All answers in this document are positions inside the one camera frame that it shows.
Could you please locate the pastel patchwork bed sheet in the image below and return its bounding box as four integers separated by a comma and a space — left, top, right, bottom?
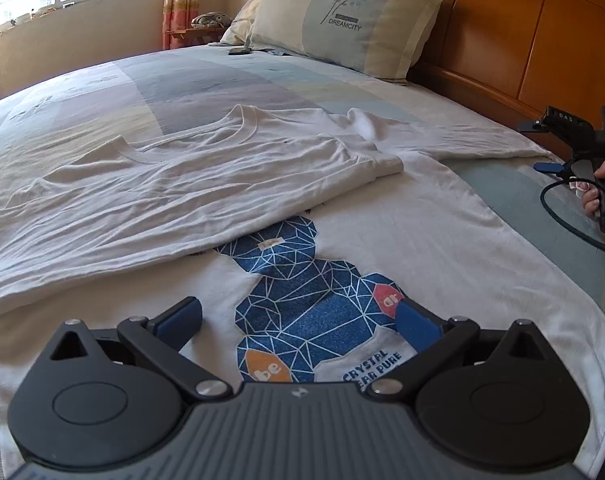
0, 46, 605, 411

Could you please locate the grey patterned cloth bundle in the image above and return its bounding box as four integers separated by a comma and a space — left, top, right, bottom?
191, 11, 234, 32

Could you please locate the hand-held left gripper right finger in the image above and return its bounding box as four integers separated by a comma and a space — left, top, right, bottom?
367, 297, 557, 404

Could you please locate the wooden bedside stand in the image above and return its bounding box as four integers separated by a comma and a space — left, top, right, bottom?
164, 27, 229, 52

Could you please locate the person's right hand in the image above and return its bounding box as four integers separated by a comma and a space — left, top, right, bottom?
571, 159, 605, 219

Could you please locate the white printed long-sleeve t-shirt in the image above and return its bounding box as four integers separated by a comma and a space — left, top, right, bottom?
0, 104, 605, 480

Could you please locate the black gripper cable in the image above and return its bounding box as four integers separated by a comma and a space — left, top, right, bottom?
539, 176, 605, 259

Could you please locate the small white pillow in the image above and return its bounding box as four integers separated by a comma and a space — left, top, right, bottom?
219, 0, 264, 47

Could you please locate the large printed pillow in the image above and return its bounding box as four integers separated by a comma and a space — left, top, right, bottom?
245, 0, 457, 85

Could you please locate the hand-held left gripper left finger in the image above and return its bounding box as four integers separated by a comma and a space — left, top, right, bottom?
47, 296, 234, 404

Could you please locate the wooden headboard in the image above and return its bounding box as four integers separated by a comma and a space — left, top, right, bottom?
347, 0, 605, 162

